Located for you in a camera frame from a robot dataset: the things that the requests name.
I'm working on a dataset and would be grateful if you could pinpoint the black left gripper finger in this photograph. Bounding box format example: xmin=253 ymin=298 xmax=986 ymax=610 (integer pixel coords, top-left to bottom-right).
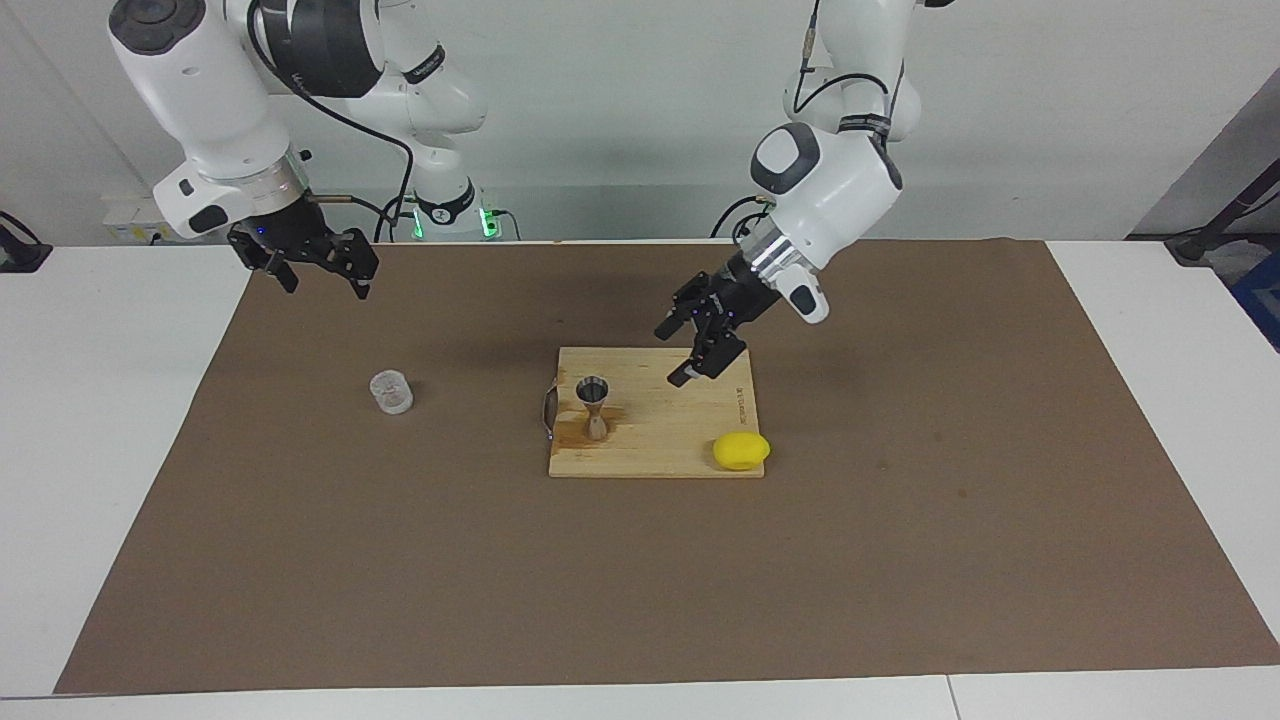
xmin=667 ymin=322 xmax=749 ymax=390
xmin=655 ymin=271 xmax=724 ymax=343

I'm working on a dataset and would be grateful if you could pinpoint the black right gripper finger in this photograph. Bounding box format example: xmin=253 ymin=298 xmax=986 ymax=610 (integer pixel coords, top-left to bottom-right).
xmin=333 ymin=227 xmax=382 ymax=301
xmin=228 ymin=226 xmax=300 ymax=295

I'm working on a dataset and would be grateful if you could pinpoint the steel double jigger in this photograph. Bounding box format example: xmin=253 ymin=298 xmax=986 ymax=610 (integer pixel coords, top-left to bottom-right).
xmin=574 ymin=376 xmax=612 ymax=442

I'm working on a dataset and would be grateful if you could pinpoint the yellow lemon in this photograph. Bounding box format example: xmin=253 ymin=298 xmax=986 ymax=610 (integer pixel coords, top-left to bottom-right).
xmin=712 ymin=431 xmax=772 ymax=472

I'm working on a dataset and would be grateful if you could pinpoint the wooden cutting board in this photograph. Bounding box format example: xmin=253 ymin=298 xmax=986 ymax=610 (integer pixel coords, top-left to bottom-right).
xmin=540 ymin=347 xmax=766 ymax=479

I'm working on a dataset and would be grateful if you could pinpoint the brown table mat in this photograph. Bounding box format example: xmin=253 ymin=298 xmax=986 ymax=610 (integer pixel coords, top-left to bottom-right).
xmin=53 ymin=238 xmax=1280 ymax=696

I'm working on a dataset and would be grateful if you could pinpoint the black stand leg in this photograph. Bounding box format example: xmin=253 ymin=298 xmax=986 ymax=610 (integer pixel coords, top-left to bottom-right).
xmin=1165 ymin=185 xmax=1280 ymax=266

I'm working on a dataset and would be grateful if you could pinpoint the blue crate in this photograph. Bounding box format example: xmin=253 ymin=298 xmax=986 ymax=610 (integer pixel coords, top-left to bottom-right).
xmin=1232 ymin=250 xmax=1280 ymax=353

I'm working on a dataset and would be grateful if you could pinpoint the black base power cable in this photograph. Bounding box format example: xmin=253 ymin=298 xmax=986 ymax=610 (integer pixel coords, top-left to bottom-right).
xmin=710 ymin=195 xmax=771 ymax=239

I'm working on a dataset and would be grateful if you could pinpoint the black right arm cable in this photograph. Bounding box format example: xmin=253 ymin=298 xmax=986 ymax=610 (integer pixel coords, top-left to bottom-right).
xmin=245 ymin=0 xmax=416 ymax=243

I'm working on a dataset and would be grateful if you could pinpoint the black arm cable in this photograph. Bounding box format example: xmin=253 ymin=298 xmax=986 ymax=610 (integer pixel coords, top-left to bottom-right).
xmin=785 ymin=0 xmax=906 ymax=151
xmin=245 ymin=0 xmax=416 ymax=243

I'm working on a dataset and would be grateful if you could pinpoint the white wall power strip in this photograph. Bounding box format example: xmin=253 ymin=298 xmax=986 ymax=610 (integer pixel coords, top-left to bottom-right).
xmin=103 ymin=197 xmax=193 ymax=244

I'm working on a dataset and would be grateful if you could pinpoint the black clamp with cable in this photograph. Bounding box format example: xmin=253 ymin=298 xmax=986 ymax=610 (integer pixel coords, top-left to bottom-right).
xmin=0 ymin=210 xmax=53 ymax=273

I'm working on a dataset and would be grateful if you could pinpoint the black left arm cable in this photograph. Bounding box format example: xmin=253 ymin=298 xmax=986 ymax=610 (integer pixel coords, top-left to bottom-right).
xmin=785 ymin=0 xmax=906 ymax=151

